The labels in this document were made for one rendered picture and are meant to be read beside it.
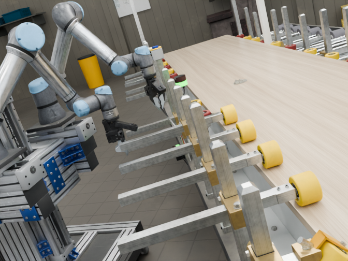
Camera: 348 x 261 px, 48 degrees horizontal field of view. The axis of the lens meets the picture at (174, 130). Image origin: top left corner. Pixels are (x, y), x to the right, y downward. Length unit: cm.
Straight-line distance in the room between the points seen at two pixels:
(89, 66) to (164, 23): 201
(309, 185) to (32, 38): 121
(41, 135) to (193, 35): 721
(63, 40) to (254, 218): 168
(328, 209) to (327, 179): 15
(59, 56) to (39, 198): 81
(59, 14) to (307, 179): 148
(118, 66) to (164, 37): 741
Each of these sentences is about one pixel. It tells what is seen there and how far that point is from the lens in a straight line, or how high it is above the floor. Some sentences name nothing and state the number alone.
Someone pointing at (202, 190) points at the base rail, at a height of 70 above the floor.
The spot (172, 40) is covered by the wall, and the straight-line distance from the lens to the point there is 933.
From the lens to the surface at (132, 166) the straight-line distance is 145.
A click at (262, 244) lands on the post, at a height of 99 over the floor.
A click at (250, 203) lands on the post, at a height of 109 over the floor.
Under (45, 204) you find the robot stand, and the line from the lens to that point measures 189.
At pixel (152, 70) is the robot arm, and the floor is 115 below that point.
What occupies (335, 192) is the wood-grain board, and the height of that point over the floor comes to 90.
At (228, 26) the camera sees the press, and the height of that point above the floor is 64.
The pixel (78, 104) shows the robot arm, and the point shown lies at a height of 115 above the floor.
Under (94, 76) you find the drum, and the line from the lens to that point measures 941.
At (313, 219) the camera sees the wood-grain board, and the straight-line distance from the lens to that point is 101.
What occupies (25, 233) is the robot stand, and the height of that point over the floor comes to 56.
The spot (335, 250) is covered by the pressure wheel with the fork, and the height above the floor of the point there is 97.
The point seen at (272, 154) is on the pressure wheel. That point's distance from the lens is 123.
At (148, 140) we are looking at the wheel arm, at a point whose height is 94.
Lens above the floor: 148
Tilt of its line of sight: 18 degrees down
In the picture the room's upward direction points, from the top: 17 degrees counter-clockwise
